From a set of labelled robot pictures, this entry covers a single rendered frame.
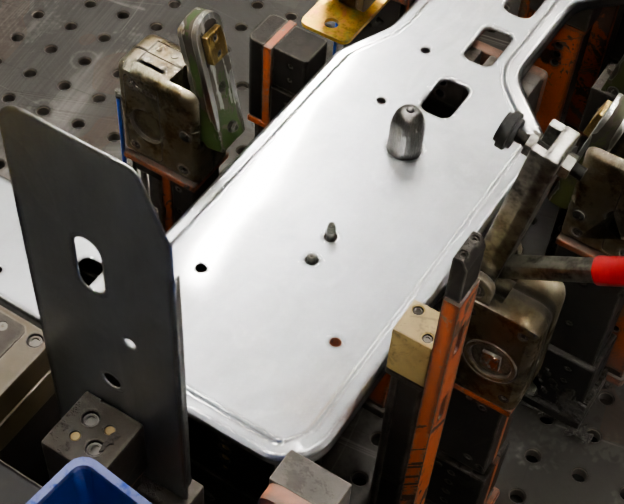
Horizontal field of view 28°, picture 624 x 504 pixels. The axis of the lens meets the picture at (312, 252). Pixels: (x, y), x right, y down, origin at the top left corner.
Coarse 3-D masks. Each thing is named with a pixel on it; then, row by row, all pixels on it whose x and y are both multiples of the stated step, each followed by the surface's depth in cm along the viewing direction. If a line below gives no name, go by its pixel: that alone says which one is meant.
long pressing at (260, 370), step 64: (448, 0) 125; (576, 0) 126; (384, 64) 119; (448, 64) 120; (512, 64) 119; (320, 128) 113; (384, 128) 114; (448, 128) 114; (256, 192) 108; (320, 192) 109; (384, 192) 109; (448, 192) 109; (192, 256) 104; (256, 256) 104; (320, 256) 104; (384, 256) 105; (448, 256) 104; (192, 320) 100; (256, 320) 100; (320, 320) 100; (384, 320) 101; (192, 384) 96; (256, 384) 96; (320, 384) 96; (256, 448) 93; (320, 448) 93
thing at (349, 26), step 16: (320, 0) 86; (336, 0) 86; (352, 0) 85; (384, 0) 86; (304, 16) 85; (320, 16) 85; (336, 16) 85; (352, 16) 85; (368, 16) 85; (320, 32) 84; (336, 32) 84; (352, 32) 84
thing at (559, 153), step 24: (504, 120) 85; (552, 120) 85; (504, 144) 85; (528, 144) 85; (552, 144) 84; (528, 168) 84; (552, 168) 83; (576, 168) 84; (528, 192) 86; (504, 216) 89; (528, 216) 88; (504, 240) 91; (504, 264) 93
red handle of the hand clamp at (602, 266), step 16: (512, 256) 95; (528, 256) 94; (544, 256) 93; (560, 256) 92; (608, 256) 89; (512, 272) 94; (528, 272) 93; (544, 272) 92; (560, 272) 91; (576, 272) 90; (592, 272) 89; (608, 272) 88
